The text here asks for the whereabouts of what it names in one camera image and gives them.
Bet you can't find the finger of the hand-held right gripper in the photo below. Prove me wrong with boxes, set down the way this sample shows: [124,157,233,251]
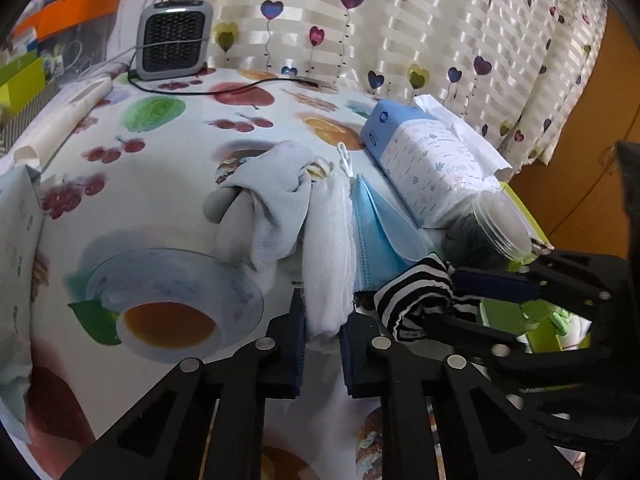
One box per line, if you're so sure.
[450,250,632,322]
[422,311,532,362]

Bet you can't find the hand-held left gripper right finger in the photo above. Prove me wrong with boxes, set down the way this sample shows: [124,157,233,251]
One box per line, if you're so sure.
[338,310,587,480]

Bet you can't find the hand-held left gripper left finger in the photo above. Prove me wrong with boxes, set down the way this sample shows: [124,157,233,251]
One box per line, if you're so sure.
[60,287,307,480]

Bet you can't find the black white striped cloth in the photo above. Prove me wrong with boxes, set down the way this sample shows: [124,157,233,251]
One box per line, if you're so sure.
[375,253,482,344]

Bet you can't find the white towel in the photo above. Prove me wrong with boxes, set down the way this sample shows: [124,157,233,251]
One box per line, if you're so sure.
[299,174,359,342]

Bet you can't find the clear plastic jar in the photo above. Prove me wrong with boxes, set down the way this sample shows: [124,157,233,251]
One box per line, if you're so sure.
[442,192,534,267]

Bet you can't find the blue face mask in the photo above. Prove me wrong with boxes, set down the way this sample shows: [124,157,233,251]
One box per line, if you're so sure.
[350,175,435,294]

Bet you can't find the grey white socks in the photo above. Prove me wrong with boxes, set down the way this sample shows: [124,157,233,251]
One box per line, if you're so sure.
[202,141,314,272]

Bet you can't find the blue white tissue pack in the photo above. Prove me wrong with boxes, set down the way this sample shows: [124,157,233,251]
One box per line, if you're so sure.
[360,99,502,229]

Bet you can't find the wooden wardrobe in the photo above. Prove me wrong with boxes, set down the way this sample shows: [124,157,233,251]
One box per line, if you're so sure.
[510,7,640,261]

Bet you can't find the heart print striped curtain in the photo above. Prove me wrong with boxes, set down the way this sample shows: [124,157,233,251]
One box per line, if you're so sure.
[170,0,612,177]

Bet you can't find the pale blue tissue pack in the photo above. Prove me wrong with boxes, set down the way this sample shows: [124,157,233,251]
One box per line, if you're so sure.
[0,164,45,445]

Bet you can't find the white paper roll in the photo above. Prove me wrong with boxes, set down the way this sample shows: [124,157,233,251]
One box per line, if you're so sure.
[12,77,114,167]

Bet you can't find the grey space heater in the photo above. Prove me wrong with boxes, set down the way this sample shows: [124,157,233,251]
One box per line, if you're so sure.
[135,0,214,81]

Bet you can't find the zigzag patterned box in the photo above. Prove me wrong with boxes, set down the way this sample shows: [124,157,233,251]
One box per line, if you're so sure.
[0,84,62,155]

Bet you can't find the green cardboard box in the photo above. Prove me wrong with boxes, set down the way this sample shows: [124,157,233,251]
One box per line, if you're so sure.
[0,55,47,122]

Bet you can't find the clear box with orange lid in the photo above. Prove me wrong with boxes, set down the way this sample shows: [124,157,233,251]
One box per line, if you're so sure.
[9,0,122,70]

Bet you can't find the black power cable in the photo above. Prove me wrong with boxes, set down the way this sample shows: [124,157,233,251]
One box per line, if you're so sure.
[127,67,342,97]

